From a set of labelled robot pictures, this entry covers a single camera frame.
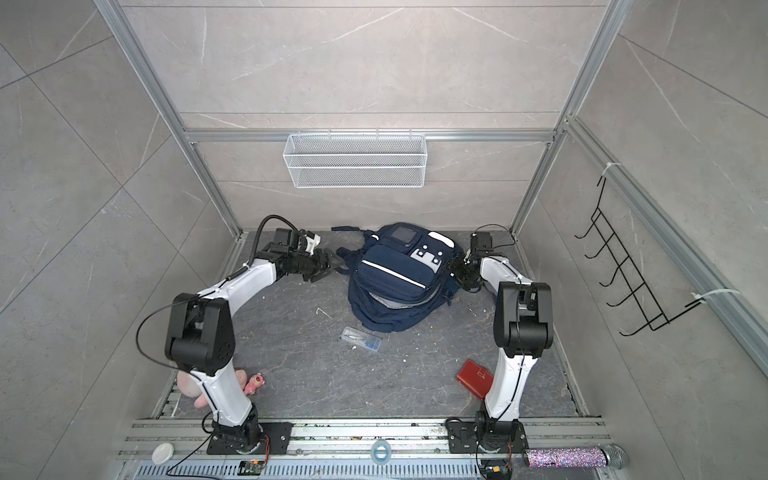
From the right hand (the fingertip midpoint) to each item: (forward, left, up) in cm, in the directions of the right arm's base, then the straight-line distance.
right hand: (448, 269), depth 101 cm
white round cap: (-51, +77, -4) cm, 92 cm away
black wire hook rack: (-27, -35, +26) cm, 51 cm away
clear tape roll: (-52, +23, -5) cm, 57 cm away
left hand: (-3, +36, +10) cm, 37 cm away
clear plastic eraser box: (-22, +29, -4) cm, 37 cm away
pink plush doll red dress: (-37, +73, +2) cm, 82 cm away
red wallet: (-35, -4, -5) cm, 35 cm away
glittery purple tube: (-54, -31, -2) cm, 62 cm away
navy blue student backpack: (-8, +17, +7) cm, 20 cm away
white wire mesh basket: (+25, +31, +28) cm, 48 cm away
